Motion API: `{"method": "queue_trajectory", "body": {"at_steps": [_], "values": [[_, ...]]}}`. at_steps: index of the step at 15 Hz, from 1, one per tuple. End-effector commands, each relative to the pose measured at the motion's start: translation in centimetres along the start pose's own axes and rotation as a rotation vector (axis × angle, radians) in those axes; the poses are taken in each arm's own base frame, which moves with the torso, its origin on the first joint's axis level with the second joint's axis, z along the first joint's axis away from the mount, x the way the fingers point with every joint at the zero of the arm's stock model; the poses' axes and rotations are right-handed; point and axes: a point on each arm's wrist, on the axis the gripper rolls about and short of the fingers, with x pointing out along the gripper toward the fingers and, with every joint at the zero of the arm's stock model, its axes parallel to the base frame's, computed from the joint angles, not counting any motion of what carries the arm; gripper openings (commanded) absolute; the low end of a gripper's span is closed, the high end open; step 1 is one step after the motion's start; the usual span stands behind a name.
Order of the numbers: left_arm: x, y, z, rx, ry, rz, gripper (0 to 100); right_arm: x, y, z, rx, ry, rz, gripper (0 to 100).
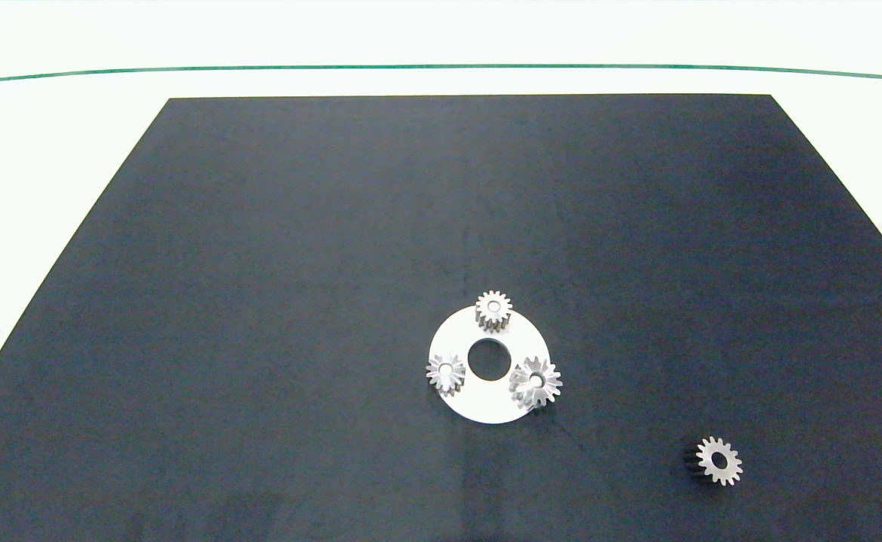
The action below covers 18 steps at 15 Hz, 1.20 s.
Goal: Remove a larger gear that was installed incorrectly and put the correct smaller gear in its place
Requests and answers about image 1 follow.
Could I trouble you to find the dark rectangular mat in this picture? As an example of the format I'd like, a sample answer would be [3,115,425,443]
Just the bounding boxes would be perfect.
[0,93,882,542]

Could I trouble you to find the round white plate with pins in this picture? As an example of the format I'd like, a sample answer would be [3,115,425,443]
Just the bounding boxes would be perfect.
[429,305,551,425]

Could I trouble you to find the small steel gear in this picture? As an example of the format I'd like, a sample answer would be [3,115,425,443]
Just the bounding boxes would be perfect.
[426,352,467,397]
[685,437,744,486]
[475,291,514,333]

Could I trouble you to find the large steel gear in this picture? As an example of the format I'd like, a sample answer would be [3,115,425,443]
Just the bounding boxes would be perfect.
[508,357,563,410]

